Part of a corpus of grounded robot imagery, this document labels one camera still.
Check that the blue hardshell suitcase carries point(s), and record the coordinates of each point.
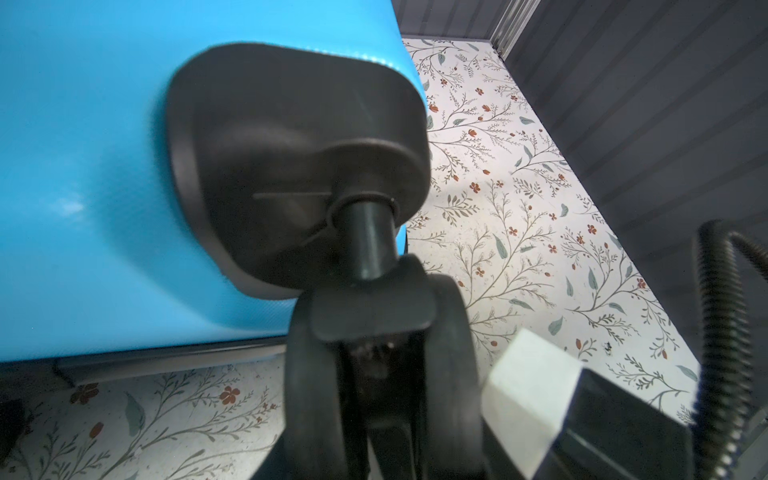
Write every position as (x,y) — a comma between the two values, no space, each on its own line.
(192,179)

